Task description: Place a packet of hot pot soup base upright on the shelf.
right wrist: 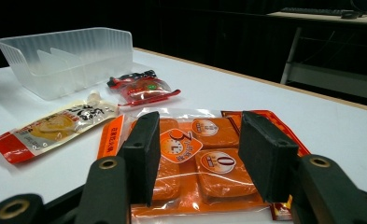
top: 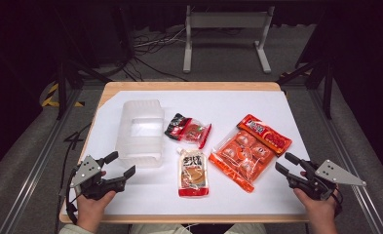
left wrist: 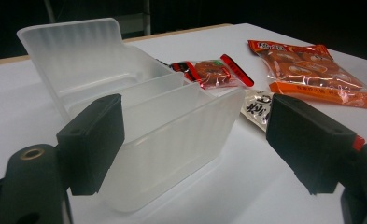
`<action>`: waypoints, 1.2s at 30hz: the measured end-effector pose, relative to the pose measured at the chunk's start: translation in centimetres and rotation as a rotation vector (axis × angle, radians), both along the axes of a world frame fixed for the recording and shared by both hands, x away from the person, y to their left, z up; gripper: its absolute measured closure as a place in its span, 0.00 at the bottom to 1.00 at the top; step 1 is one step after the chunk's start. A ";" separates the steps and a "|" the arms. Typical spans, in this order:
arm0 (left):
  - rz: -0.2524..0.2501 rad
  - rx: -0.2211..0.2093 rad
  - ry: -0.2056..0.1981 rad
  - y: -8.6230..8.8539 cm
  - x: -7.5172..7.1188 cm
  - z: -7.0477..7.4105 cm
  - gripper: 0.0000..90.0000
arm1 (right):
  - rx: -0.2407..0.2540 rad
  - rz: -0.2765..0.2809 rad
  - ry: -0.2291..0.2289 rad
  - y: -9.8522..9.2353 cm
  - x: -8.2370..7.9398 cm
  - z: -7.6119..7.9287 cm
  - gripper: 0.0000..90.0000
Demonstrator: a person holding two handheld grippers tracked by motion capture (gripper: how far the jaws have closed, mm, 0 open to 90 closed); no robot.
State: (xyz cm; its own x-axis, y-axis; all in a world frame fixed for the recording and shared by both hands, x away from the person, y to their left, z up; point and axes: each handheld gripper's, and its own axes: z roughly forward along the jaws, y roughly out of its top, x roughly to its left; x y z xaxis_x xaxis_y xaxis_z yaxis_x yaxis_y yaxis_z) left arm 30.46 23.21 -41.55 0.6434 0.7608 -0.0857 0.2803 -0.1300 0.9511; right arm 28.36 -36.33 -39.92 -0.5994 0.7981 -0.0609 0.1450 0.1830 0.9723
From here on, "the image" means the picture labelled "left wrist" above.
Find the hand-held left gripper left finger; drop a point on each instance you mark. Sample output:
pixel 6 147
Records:
pixel 92 143

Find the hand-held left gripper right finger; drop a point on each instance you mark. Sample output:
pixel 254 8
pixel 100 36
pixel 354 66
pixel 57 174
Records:
pixel 308 146

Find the large orange snack bag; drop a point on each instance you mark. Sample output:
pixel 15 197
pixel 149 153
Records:
pixel 308 71

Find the translucent plastic storage box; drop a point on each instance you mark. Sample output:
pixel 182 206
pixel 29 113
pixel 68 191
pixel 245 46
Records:
pixel 172 133

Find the small red snack packet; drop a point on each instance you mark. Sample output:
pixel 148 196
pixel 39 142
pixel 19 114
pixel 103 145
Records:
pixel 212 73

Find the white spouted sauce pouch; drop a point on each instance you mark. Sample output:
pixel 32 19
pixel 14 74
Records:
pixel 256 107

